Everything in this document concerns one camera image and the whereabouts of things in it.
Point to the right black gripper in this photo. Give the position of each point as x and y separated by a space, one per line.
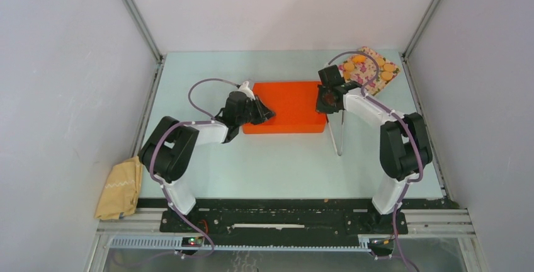
318 107

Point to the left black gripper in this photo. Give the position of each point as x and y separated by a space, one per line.
263 113

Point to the orange tin lid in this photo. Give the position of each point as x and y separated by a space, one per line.
294 105

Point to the floral tray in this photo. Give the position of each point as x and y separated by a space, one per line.
367 73

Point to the metal tongs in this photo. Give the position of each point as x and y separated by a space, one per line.
335 125

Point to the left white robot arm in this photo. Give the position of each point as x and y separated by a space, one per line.
168 151

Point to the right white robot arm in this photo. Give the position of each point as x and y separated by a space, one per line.
404 144

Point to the yellow cloth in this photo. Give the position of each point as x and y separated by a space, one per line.
121 191

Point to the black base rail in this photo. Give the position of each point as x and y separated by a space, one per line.
285 222

